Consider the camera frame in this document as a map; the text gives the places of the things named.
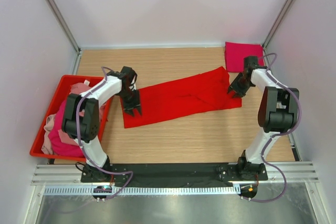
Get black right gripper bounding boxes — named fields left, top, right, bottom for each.
left=228, top=72, right=254, bottom=99

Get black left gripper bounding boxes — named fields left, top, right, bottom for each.
left=118, top=89, right=142, bottom=117

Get red t shirt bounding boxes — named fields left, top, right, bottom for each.
left=123, top=67, right=242, bottom=129

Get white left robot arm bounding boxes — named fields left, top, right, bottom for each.
left=61, top=66, right=142, bottom=182

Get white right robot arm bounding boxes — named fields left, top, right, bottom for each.
left=227, top=56, right=300, bottom=180

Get folded magenta t shirt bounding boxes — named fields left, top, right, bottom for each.
left=224, top=42, right=263, bottom=73

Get light pink t shirt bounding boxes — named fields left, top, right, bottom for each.
left=58, top=80, right=90, bottom=146

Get red plastic bin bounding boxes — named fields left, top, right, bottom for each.
left=30, top=75, right=103, bottom=162

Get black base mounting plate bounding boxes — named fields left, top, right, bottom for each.
left=80, top=162, right=268, bottom=188

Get magenta t shirt in bin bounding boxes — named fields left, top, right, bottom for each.
left=49, top=100, right=84, bottom=158

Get beige t shirt in bin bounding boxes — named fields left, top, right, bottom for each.
left=41, top=114, right=56, bottom=155

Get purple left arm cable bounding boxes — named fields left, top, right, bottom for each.
left=76, top=66, right=136, bottom=200

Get white slotted cable duct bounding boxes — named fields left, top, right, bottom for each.
left=44, top=185, right=240, bottom=196

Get right aluminium frame post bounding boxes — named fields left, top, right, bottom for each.
left=262, top=0, right=295, bottom=51

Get aluminium frame post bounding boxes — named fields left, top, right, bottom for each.
left=29, top=0, right=81, bottom=53
left=262, top=0, right=295, bottom=51

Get left aluminium frame post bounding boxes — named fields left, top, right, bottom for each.
left=29, top=0, right=81, bottom=53

